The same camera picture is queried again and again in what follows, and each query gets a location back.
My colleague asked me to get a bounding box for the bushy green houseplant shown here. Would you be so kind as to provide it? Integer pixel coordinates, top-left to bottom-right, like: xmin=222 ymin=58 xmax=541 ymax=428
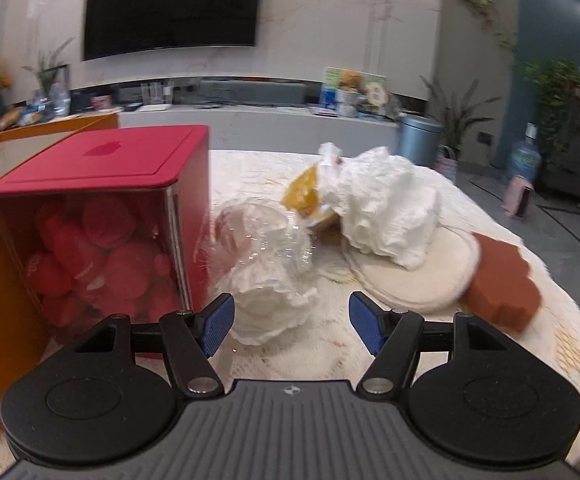
xmin=517 ymin=57 xmax=580 ymax=176

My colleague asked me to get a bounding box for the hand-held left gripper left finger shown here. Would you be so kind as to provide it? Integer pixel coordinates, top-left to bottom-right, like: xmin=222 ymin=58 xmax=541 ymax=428
xmin=71 ymin=293 xmax=236 ymax=397

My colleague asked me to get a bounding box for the blue-grey trash can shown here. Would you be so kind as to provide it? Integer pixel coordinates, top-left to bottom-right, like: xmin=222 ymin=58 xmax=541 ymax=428
xmin=397 ymin=114 xmax=445 ymax=168

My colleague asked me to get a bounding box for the hanging green vine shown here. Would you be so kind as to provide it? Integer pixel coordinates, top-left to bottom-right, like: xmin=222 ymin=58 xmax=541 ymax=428
xmin=452 ymin=0 xmax=518 ymax=53

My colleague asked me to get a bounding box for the tall leafy floor plant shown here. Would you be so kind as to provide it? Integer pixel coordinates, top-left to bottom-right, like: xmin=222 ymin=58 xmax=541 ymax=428
xmin=420 ymin=75 xmax=501 ymax=161

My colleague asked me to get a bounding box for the clear plastic bag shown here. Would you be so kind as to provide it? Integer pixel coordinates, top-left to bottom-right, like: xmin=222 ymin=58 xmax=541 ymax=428
xmin=50 ymin=82 xmax=71 ymax=116

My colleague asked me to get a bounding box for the red lidded clear box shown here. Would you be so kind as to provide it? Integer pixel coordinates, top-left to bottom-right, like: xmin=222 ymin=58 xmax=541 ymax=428
xmin=0 ymin=125 xmax=211 ymax=361

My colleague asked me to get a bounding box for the brown foam block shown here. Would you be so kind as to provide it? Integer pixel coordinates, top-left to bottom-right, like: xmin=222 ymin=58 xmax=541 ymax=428
xmin=457 ymin=232 xmax=543 ymax=333

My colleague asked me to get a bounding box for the clear bag with white tissue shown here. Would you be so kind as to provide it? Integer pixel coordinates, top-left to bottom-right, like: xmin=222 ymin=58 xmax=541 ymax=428
xmin=210 ymin=197 xmax=321 ymax=347

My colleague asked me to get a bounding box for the white marble TV console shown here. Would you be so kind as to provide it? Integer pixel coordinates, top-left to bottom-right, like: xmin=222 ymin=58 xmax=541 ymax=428
xmin=67 ymin=77 xmax=403 ymax=153

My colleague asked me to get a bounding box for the white router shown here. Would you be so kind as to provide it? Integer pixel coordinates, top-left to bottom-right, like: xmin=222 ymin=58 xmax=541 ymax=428
xmin=140 ymin=80 xmax=175 ymax=110

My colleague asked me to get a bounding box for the green potted plant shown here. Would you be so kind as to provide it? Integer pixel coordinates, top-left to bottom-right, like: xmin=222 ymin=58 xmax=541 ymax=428
xmin=22 ymin=37 xmax=76 ymax=116

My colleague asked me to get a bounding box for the blue water jug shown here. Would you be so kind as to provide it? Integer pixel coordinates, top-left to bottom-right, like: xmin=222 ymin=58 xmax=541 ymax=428
xmin=507 ymin=122 xmax=542 ymax=186

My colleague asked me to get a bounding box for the round cream cotton pad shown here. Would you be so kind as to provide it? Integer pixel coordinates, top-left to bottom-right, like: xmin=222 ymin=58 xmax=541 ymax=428
xmin=342 ymin=227 xmax=481 ymax=311

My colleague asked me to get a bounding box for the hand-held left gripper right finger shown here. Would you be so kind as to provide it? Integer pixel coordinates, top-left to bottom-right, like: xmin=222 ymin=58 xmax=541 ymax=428
xmin=348 ymin=291 xmax=513 ymax=396

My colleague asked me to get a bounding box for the white tissue paper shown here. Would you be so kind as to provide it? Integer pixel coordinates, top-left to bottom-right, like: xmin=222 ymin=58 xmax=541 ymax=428
xmin=317 ymin=142 xmax=443 ymax=268

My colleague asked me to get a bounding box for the pink space heater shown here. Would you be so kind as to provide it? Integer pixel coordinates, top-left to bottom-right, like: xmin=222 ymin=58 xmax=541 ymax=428
xmin=501 ymin=176 xmax=536 ymax=218

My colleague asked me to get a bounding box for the black television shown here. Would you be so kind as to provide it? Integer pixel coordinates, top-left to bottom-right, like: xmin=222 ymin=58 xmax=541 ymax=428
xmin=82 ymin=0 xmax=263 ymax=62

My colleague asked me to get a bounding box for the green printed card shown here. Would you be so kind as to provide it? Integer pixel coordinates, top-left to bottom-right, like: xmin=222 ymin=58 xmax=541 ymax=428
xmin=320 ymin=66 xmax=387 ymax=111

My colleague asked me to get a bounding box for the yellow snack packet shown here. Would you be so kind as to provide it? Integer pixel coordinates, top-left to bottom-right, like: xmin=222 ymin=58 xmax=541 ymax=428
xmin=280 ymin=165 xmax=341 ymax=221

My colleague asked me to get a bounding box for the orange cardboard box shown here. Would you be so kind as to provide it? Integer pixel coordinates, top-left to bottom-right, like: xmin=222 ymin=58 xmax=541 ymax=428
xmin=0 ymin=112 xmax=121 ymax=428

